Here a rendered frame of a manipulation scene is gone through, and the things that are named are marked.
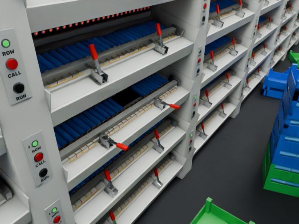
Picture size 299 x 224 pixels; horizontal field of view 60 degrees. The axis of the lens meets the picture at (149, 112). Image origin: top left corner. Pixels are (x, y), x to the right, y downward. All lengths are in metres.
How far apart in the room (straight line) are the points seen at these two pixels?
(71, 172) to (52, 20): 0.36
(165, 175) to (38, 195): 0.69
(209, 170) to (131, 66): 0.84
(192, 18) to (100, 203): 0.69
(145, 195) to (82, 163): 0.48
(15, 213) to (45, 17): 0.40
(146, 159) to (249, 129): 0.95
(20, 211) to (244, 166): 1.13
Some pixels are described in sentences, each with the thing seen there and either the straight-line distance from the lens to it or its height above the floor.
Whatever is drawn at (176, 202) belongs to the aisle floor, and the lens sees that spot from 1.24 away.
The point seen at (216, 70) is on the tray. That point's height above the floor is 0.49.
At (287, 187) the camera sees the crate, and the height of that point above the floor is 0.04.
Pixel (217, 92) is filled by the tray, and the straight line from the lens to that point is 1.49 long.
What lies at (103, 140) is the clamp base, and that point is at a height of 0.52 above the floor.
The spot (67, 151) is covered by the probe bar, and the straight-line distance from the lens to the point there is 0.70.
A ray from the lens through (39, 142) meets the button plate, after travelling 0.56.
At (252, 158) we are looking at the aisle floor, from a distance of 1.55.
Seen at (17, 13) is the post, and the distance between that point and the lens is 0.48.
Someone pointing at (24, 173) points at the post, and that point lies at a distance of 0.58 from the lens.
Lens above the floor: 0.95
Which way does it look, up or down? 31 degrees down
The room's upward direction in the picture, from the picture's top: straight up
